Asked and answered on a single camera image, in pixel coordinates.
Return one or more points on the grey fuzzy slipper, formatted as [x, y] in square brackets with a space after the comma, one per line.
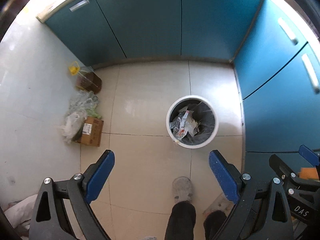
[217, 205]
[182, 188]

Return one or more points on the blue stove cabinet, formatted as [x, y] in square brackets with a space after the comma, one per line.
[275, 92]

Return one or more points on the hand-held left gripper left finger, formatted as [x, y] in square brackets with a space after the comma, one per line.
[100, 175]

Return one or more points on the person's dark trouser legs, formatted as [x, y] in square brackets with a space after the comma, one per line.
[180, 221]

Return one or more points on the black bin liner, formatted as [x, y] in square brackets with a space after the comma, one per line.
[207, 120]

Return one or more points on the blue sink cabinet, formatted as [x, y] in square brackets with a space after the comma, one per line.
[150, 20]

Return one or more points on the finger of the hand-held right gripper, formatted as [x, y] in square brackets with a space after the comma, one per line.
[310, 153]
[282, 170]

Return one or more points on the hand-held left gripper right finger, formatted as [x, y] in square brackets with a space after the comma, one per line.
[223, 175]

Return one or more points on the white sack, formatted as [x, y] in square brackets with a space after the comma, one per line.
[20, 212]

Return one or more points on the pile of plastic bags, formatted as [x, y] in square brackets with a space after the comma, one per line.
[75, 115]

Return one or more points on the brown cardboard box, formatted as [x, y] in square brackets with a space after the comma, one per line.
[92, 132]

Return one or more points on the cooking oil bottle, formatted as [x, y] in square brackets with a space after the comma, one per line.
[87, 81]

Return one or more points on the white round waste bin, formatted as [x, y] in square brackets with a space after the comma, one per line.
[193, 145]

